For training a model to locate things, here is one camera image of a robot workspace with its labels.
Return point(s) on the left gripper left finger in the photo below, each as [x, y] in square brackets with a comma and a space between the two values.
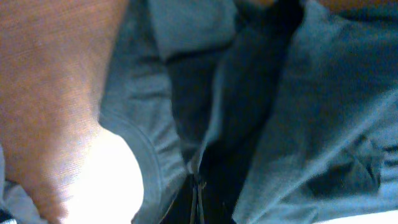
[183, 208]

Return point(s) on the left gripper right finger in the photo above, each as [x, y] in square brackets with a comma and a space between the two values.
[210, 209]

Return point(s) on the dark green t-shirt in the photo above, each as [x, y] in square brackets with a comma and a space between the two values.
[288, 109]

